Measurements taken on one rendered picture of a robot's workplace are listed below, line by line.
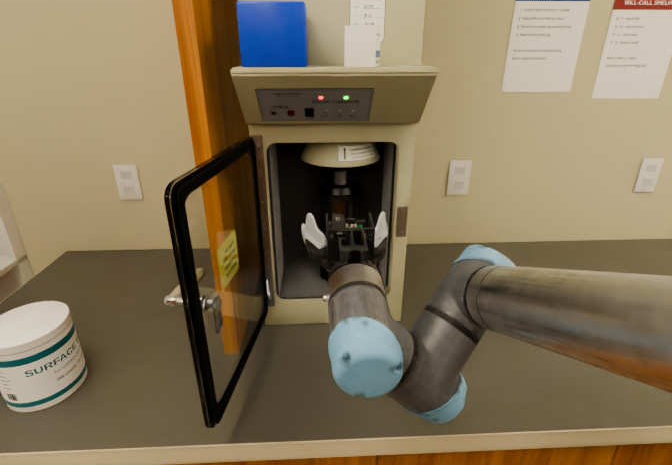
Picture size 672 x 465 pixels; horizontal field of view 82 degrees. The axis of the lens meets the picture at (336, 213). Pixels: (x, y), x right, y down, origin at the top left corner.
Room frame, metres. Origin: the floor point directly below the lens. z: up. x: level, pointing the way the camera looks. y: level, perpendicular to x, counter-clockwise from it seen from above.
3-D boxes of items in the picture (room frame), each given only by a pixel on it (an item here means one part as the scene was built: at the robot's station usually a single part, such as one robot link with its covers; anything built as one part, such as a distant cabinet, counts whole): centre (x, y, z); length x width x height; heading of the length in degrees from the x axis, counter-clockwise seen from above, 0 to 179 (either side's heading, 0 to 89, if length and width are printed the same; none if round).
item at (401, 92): (0.69, 0.00, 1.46); 0.32 x 0.12 x 0.10; 93
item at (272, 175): (0.87, 0.01, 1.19); 0.26 x 0.24 x 0.35; 93
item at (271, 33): (0.68, 0.10, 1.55); 0.10 x 0.10 x 0.09; 3
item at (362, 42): (0.69, -0.04, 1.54); 0.05 x 0.05 x 0.06; 76
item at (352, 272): (0.43, -0.02, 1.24); 0.08 x 0.05 x 0.08; 93
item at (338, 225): (0.51, -0.02, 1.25); 0.12 x 0.08 x 0.09; 3
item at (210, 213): (0.57, 0.18, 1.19); 0.30 x 0.01 x 0.40; 173
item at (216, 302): (0.46, 0.18, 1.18); 0.02 x 0.02 x 0.06; 83
